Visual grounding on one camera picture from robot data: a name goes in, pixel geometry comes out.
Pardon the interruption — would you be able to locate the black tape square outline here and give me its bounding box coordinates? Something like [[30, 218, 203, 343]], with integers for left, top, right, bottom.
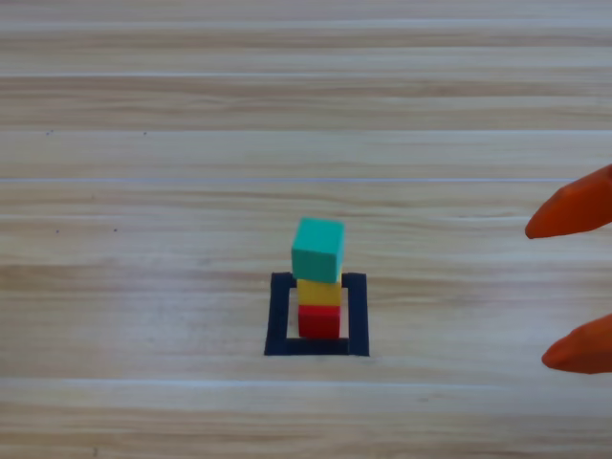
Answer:
[[263, 272, 371, 358]]

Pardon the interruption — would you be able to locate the green wooden cube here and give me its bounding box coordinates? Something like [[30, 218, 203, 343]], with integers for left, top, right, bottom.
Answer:
[[291, 217, 346, 285]]

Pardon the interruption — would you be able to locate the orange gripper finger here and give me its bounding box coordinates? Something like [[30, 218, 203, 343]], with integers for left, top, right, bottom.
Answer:
[[540, 314, 612, 376], [524, 164, 612, 240]]

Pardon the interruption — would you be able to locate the yellow wooden cube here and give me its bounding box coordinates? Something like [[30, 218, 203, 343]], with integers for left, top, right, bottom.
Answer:
[[295, 278, 343, 308]]

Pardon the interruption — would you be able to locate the red wooden cube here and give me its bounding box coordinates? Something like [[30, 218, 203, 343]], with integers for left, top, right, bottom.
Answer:
[[297, 304, 342, 339]]

